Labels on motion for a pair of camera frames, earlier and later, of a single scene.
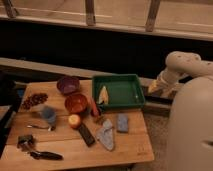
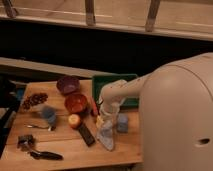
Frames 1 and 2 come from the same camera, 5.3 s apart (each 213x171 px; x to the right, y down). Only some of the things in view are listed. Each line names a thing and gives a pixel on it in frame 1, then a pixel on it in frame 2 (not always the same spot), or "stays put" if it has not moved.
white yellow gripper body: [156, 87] to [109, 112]
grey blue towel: [105, 134] stays put
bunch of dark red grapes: [34, 99] stays put
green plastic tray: [124, 91] stays put
